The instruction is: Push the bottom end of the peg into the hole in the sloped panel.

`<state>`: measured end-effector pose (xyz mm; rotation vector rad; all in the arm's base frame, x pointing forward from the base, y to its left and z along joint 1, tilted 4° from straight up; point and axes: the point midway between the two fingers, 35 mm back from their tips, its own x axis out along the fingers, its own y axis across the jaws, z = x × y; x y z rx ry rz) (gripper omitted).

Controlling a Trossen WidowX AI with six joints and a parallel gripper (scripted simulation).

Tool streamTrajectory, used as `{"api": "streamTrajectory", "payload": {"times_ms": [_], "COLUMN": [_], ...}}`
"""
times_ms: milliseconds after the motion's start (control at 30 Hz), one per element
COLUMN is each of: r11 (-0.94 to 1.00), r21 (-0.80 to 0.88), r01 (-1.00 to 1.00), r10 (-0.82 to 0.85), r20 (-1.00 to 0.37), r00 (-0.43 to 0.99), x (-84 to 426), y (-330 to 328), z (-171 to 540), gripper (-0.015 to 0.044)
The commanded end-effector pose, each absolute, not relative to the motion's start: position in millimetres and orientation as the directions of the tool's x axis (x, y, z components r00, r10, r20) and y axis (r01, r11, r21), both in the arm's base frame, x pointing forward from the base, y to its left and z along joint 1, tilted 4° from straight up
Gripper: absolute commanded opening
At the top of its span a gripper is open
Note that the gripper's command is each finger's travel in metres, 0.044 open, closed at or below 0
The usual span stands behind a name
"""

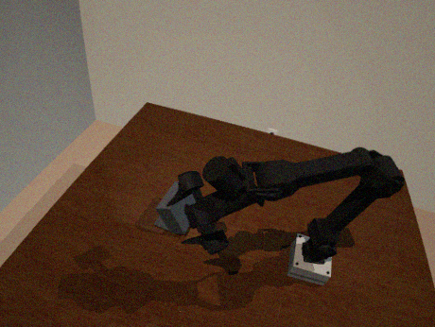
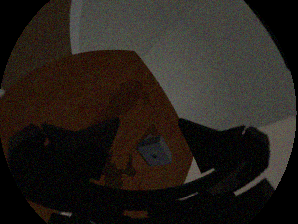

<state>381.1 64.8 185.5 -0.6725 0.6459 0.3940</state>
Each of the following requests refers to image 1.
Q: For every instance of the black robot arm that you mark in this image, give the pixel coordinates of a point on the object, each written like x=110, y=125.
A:
x=380, y=178

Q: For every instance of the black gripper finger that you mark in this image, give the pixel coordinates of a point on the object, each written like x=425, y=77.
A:
x=198, y=240
x=179, y=196

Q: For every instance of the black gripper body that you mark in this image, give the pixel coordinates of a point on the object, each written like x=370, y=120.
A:
x=191, y=181

